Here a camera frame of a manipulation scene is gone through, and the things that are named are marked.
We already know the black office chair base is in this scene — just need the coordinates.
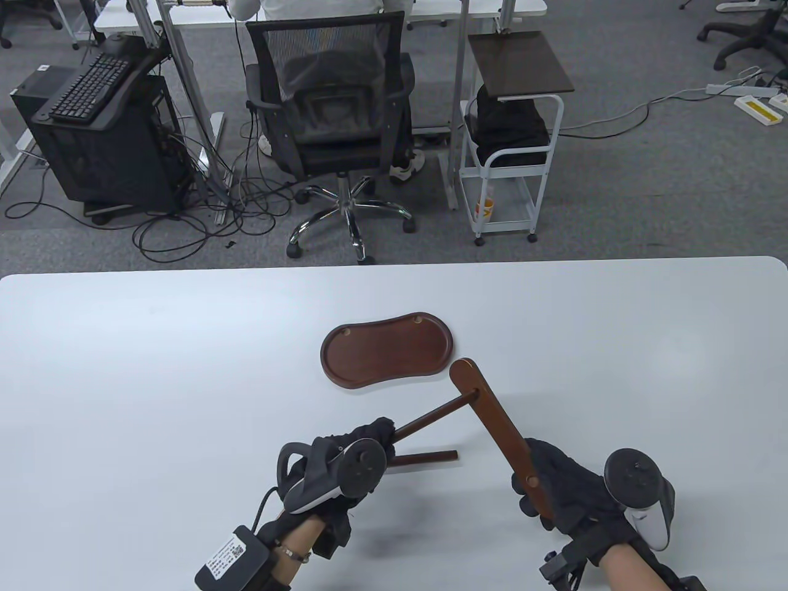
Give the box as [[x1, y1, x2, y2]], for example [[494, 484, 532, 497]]
[[697, 0, 788, 71], [0, 0, 62, 49]]

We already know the white floor cable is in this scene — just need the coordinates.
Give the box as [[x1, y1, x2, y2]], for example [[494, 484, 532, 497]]
[[563, 86, 709, 131]]

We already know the person's left forearm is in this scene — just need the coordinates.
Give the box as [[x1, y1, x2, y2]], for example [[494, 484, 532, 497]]
[[271, 516, 327, 591]]

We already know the dark wooden board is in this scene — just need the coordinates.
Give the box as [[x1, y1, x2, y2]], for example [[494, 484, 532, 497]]
[[468, 31, 574, 99]]

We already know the bundle of black cables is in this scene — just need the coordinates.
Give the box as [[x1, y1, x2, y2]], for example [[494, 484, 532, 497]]
[[5, 117, 296, 262]]

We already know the person's right hand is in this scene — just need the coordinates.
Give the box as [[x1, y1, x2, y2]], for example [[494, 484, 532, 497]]
[[511, 438, 641, 567]]

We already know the black bag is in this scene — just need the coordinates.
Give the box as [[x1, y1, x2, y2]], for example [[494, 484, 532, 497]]
[[465, 86, 550, 166]]

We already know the black computer tower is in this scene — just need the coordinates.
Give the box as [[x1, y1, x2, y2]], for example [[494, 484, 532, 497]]
[[10, 66, 195, 213]]

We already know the person's left hand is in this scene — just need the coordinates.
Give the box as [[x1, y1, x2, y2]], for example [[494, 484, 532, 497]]
[[257, 417, 396, 544]]

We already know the white power strip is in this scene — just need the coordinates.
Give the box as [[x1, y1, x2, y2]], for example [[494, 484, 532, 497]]
[[707, 83, 778, 97]]

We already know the black keyboard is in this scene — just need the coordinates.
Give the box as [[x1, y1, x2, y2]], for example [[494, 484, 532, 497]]
[[49, 54, 133, 122]]

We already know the beaded bracelet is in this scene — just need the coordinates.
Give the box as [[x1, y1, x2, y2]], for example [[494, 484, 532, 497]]
[[274, 539, 312, 564]]

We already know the black white hand controller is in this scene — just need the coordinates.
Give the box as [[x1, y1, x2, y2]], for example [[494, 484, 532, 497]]
[[276, 438, 388, 515], [602, 448, 676, 552]]

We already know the black keyboard tray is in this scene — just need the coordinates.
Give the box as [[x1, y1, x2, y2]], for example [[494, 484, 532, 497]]
[[32, 37, 170, 130]]

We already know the white rolling cart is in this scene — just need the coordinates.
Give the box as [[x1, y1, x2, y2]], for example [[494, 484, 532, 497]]
[[459, 92, 565, 247]]

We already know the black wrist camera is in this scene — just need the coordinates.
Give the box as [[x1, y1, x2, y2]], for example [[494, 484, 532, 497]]
[[313, 522, 345, 558], [539, 542, 592, 591]]

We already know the wooden key rack rod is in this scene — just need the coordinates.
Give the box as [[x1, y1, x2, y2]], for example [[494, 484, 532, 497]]
[[391, 394, 475, 443], [387, 451, 459, 467]]

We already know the person's right forearm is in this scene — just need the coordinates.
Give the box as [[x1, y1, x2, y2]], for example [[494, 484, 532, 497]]
[[600, 542, 706, 591]]

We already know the wooden key rack bar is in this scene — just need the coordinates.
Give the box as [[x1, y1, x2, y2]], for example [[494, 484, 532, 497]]
[[449, 358, 555, 521]]

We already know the wooden key rack tray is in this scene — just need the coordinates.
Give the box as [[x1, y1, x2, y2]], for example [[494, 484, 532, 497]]
[[320, 312, 456, 390]]

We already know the black mesh office chair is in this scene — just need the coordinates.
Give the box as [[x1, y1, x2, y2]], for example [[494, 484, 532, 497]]
[[244, 11, 416, 264]]

